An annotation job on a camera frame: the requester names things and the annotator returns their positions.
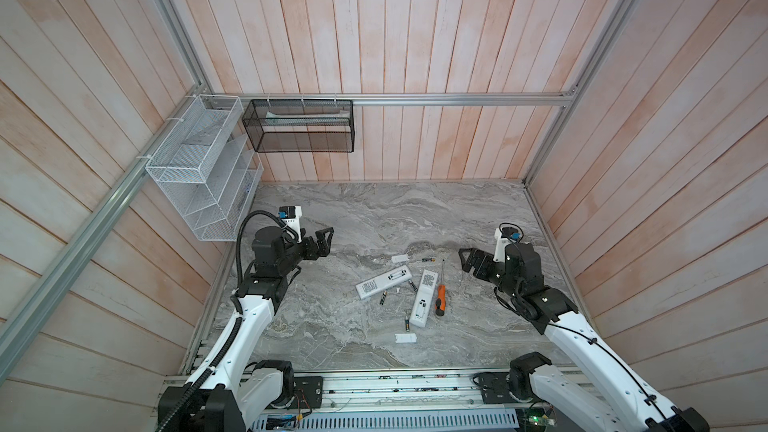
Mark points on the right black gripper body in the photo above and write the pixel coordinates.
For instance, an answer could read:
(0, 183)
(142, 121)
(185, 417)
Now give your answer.
(488, 268)

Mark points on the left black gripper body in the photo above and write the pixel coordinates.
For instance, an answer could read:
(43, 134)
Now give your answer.
(306, 250)

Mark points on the orange handled screwdriver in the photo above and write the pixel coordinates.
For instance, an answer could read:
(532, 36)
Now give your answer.
(440, 303)

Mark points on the white remote control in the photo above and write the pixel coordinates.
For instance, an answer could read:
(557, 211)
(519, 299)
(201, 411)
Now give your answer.
(383, 282)
(424, 299)

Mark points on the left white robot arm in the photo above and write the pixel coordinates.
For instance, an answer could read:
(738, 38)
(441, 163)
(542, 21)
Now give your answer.
(228, 392)

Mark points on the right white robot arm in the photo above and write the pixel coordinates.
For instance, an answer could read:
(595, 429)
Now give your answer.
(623, 401)

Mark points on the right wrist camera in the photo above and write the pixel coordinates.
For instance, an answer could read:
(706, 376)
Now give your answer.
(506, 234)

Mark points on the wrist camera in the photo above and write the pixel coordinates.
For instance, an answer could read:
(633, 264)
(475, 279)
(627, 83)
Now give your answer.
(291, 216)
(506, 234)

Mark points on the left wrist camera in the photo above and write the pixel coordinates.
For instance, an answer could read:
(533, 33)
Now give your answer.
(291, 216)

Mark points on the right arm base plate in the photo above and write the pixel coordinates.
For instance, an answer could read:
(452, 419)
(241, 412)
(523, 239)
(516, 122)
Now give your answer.
(495, 389)

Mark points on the aluminium mounting rail front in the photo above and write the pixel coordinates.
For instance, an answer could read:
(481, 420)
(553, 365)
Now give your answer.
(400, 390)

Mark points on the black wire mesh basket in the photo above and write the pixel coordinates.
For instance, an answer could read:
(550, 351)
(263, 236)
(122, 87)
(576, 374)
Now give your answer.
(300, 125)

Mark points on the white wire mesh shelf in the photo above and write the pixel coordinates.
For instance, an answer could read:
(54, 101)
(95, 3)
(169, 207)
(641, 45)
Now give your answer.
(207, 172)

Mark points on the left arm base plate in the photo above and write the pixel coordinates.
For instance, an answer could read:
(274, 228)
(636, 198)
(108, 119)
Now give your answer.
(307, 394)

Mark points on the aluminium frame bar back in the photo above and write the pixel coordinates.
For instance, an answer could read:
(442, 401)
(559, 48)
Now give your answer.
(558, 99)

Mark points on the aluminium frame bar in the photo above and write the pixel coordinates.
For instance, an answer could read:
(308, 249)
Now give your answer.
(558, 99)
(38, 305)

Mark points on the aluminium frame bar left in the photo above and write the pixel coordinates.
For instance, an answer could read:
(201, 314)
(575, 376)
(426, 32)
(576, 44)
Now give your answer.
(38, 305)

